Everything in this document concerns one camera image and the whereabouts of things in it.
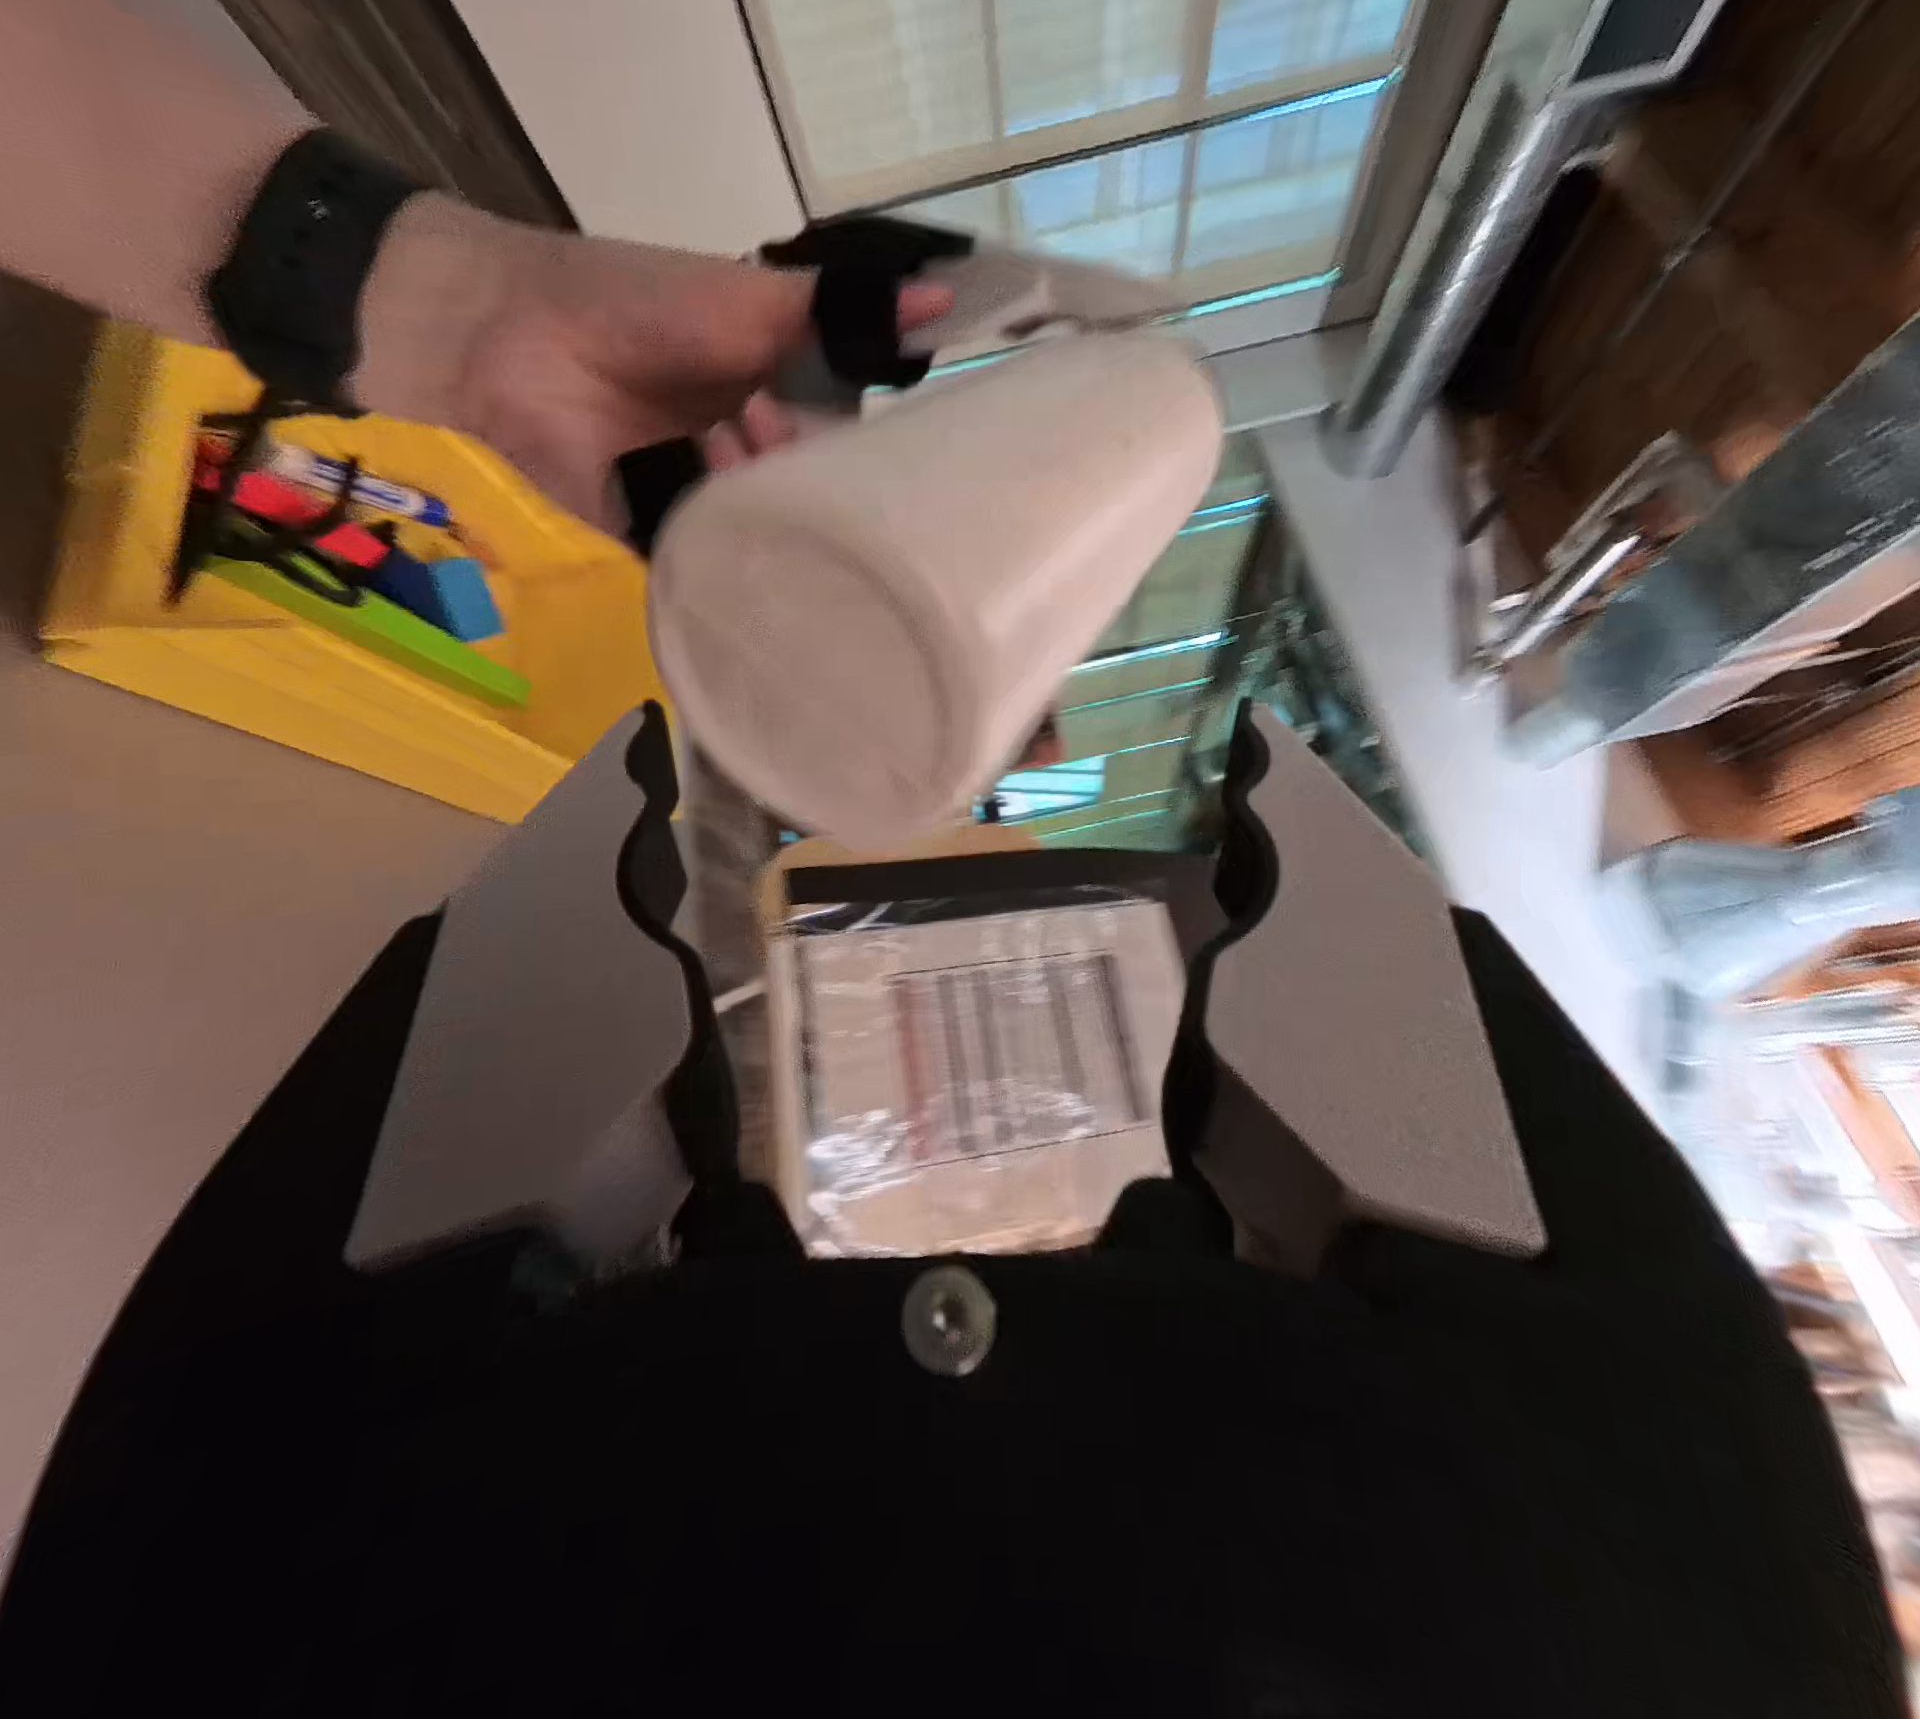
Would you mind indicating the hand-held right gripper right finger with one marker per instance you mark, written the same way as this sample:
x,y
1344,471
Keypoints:
x,y
1351,1044

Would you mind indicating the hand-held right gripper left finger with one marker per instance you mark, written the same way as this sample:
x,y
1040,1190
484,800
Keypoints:
x,y
525,1044

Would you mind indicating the white tumbler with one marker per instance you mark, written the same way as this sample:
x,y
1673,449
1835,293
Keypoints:
x,y
930,551

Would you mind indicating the yellow plastic bin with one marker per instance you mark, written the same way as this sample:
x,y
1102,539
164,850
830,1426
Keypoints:
x,y
284,677

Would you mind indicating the person's left hand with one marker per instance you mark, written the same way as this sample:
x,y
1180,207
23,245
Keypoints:
x,y
600,339

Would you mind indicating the acrylic tabletop sign stand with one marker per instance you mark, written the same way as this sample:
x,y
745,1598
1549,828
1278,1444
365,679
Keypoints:
x,y
975,1074

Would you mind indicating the green flat stick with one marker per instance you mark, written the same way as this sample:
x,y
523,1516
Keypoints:
x,y
404,655

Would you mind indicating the blue toy block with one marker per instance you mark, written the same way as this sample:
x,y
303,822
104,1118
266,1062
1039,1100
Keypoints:
x,y
458,603

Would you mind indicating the white blue marker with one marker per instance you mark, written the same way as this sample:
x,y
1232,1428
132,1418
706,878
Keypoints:
x,y
361,489

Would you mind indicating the black wristband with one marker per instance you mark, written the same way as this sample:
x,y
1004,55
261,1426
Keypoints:
x,y
309,249

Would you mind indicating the red toy block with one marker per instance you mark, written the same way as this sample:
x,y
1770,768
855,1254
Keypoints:
x,y
284,501

